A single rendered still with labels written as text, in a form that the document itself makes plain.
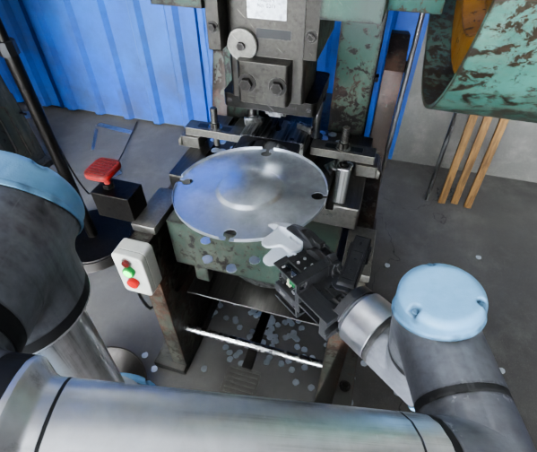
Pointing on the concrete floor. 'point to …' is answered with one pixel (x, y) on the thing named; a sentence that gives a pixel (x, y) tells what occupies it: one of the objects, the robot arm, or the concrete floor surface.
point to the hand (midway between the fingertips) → (278, 228)
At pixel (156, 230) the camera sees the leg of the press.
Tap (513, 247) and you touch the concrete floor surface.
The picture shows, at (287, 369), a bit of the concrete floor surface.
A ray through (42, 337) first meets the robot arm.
